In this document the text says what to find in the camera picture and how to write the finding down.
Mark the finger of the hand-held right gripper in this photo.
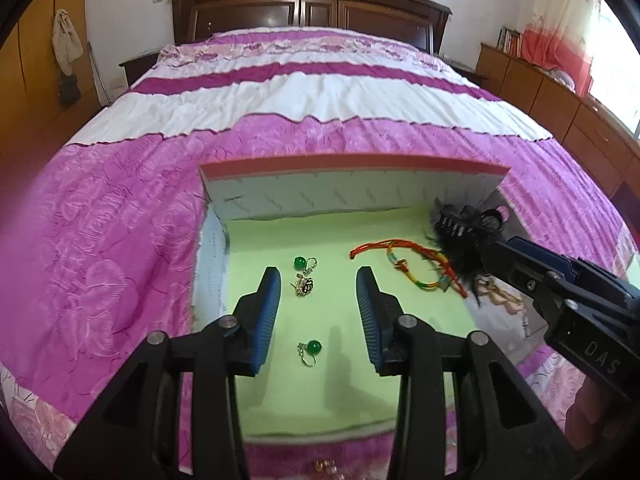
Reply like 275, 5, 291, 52
481, 241, 567, 312
504, 236, 582, 275

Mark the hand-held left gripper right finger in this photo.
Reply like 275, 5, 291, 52
355, 266, 583, 480

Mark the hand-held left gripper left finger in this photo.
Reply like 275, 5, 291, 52
52, 266, 282, 480

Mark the pink flower hair clip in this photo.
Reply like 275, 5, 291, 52
472, 272, 527, 317

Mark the multicoloured braided bracelet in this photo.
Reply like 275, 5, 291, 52
387, 245, 468, 298

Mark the black feather hair clip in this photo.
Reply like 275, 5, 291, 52
425, 200, 506, 307

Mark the red cord bracelet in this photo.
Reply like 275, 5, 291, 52
349, 239, 437, 262

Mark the pink cardboard box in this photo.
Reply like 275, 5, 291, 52
190, 156, 563, 476

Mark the light green paper liner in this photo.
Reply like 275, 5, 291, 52
222, 205, 481, 438

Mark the low wooden cabinet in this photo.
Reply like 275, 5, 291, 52
475, 42, 640, 201

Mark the pink floral bed quilt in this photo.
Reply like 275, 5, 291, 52
0, 27, 640, 480

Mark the dark wooden nightstand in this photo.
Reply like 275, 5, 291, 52
119, 49, 173, 88
445, 57, 487, 86

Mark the bright window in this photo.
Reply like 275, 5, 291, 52
590, 0, 640, 141

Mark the row of books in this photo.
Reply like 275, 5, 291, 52
497, 27, 523, 56

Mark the white and red curtain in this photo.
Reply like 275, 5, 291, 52
520, 0, 608, 98

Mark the thin leaning stick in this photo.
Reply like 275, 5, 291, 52
88, 42, 108, 106

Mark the dark hanging bag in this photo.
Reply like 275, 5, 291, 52
58, 74, 82, 107

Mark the dark wooden headboard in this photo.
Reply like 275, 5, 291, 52
167, 0, 452, 56

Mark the wooden wardrobe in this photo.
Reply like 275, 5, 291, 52
0, 0, 108, 171

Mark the beige hanging cloth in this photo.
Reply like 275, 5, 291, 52
52, 8, 84, 77

